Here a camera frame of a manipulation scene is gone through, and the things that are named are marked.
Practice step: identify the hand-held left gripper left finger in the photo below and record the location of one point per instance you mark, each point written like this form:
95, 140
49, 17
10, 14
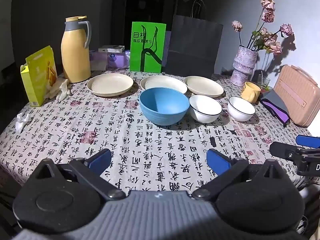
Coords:
100, 160

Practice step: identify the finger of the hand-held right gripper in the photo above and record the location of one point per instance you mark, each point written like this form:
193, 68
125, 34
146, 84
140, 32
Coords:
308, 141
282, 148

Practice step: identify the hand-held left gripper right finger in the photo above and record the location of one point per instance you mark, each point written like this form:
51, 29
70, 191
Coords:
217, 162

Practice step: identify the white bowl with dark rim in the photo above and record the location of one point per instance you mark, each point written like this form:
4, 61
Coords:
241, 110
205, 108

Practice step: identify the cream plate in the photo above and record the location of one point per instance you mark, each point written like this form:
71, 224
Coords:
110, 85
203, 86
162, 81

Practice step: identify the blue bowl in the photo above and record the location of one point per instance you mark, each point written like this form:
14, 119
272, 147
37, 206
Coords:
163, 107

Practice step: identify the calligraphy printed tablecloth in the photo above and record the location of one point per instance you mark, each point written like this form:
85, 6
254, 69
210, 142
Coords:
125, 142

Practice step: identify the grey and purple cloth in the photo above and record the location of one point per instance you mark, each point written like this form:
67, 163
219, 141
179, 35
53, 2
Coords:
275, 105

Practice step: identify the pink suitcase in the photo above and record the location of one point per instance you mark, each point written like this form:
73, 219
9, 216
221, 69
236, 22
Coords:
297, 97

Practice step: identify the yellow mug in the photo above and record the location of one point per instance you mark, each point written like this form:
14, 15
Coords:
250, 91

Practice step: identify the clear drinking glass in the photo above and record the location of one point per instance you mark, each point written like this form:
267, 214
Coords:
264, 81

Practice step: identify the pair of white rubber gloves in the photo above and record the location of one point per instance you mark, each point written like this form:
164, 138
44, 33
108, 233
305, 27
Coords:
58, 88

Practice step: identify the crumpled white tissue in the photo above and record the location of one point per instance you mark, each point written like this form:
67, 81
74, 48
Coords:
23, 122

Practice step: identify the purple textured vase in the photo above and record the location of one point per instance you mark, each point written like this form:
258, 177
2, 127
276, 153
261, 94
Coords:
243, 65

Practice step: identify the purple tissue pack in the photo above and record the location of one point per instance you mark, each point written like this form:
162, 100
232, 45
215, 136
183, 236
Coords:
98, 61
117, 59

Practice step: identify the yellow-green cardboard box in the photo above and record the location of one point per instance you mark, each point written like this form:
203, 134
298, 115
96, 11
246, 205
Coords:
37, 80

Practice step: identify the yellow thermos jug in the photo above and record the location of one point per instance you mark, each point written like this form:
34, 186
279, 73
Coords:
75, 55

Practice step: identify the dried pink flowers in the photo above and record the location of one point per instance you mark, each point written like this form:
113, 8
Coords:
268, 40

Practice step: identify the small white box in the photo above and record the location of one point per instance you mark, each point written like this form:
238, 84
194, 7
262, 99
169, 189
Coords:
111, 48

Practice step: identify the black paper bag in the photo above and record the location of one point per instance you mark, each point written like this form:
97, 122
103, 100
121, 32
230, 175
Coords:
192, 45

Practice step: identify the green paper bag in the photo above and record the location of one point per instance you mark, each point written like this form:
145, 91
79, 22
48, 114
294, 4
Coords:
147, 47

